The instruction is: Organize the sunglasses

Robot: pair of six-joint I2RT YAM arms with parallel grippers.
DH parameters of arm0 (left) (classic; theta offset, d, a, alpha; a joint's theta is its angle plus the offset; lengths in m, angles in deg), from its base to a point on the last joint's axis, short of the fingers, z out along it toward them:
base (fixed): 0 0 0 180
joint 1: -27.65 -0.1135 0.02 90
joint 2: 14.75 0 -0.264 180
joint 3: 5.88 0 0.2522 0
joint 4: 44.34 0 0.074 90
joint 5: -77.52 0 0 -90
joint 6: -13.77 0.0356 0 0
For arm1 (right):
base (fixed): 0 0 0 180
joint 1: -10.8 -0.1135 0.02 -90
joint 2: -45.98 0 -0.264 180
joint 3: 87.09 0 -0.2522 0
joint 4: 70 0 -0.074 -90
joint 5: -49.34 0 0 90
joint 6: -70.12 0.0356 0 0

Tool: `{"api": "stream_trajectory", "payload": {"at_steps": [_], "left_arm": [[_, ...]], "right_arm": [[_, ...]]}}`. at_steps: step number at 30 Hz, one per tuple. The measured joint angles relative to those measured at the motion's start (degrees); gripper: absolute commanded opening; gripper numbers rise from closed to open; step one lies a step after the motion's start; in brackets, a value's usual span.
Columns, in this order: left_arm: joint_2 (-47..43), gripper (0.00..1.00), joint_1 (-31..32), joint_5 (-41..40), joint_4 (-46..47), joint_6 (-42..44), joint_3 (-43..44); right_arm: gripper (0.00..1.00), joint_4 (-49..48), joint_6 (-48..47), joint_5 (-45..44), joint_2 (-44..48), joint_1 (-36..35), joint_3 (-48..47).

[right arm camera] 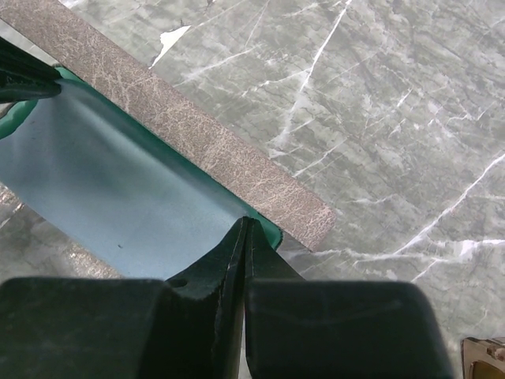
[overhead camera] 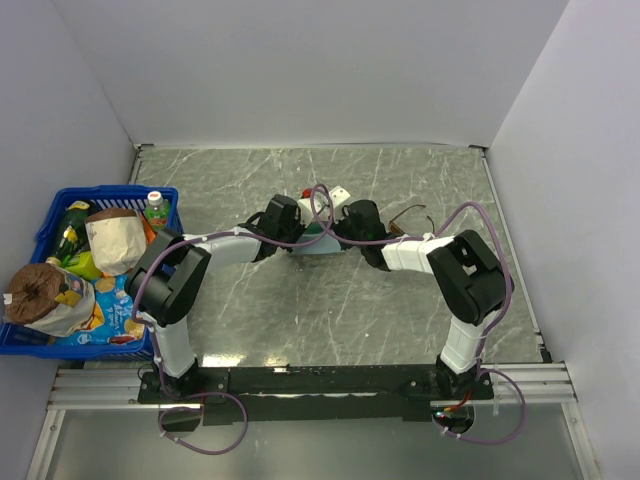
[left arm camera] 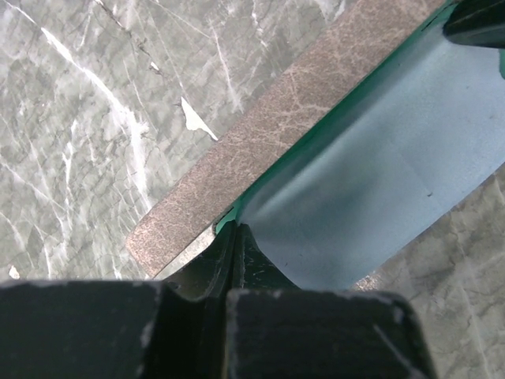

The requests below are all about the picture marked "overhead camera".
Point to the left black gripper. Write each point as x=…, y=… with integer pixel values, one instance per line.
x=300, y=228

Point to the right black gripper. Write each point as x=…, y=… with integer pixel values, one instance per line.
x=338, y=224

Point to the brown sunglasses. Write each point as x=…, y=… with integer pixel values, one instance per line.
x=413, y=220

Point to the grey felt glasses case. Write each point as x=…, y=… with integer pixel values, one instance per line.
x=315, y=232

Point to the light blue cleaning cloth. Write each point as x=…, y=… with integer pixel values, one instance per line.
x=320, y=245

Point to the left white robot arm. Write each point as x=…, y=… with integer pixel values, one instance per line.
x=166, y=280

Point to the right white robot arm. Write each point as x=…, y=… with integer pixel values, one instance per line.
x=473, y=276

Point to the green drink bottle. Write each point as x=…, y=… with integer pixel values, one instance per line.
x=157, y=210

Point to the brown paper bag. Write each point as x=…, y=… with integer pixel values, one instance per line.
x=116, y=239

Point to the blue chips bag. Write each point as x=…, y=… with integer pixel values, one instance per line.
x=112, y=321

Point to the green glass bottle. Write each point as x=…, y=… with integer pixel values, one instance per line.
x=71, y=237

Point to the brown round bread bag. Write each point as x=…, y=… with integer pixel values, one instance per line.
x=48, y=299

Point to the blue plastic basket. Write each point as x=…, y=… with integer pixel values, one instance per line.
x=19, y=340

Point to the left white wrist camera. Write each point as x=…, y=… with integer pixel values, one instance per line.
x=305, y=205

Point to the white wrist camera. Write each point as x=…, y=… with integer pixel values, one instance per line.
x=340, y=197
x=305, y=205

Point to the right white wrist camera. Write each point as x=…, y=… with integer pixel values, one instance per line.
x=340, y=197

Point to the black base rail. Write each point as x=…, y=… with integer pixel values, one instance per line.
x=227, y=394

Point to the aluminium frame rail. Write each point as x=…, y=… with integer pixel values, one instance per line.
x=95, y=389

